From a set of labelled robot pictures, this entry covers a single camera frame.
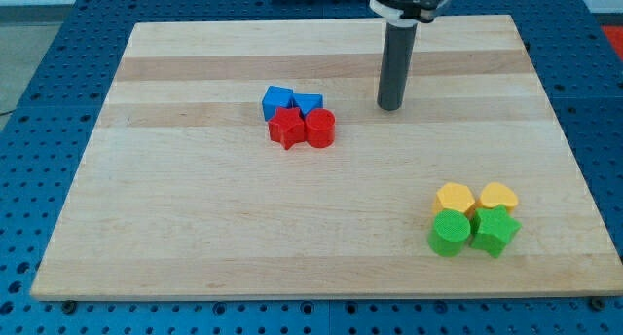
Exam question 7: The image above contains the blue triangle block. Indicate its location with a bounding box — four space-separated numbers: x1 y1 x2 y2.
293 93 323 118

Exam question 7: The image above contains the blue cube block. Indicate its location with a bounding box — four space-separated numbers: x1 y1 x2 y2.
262 86 293 121

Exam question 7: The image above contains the red star block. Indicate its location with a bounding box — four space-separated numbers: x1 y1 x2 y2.
268 107 306 150

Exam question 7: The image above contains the grey cylindrical pointer rod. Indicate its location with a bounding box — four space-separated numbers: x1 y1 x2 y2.
377 23 417 111

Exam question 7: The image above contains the red cylinder block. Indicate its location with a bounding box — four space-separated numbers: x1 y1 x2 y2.
305 108 336 148

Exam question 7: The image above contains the green star block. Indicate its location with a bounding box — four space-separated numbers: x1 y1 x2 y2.
469 205 522 258

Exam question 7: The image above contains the green cylinder block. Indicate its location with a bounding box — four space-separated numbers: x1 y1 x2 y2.
427 209 471 257

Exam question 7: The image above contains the yellow heart block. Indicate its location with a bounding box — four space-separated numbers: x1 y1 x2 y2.
476 182 519 213

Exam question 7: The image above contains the yellow hexagon block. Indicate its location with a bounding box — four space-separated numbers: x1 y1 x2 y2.
432 182 476 219

